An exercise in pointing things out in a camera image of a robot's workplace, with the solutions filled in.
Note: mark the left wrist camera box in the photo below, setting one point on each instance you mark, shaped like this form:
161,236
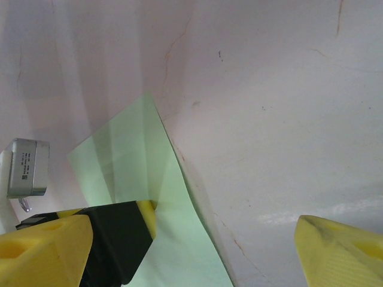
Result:
28,167

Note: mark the light green paper sheet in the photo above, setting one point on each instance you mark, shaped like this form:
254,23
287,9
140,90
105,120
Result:
134,155

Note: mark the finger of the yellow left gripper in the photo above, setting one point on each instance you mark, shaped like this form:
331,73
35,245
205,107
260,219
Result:
116,239

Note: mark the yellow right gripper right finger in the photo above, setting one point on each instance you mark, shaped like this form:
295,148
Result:
338,257

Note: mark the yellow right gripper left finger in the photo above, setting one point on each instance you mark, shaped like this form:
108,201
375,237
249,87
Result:
45,257

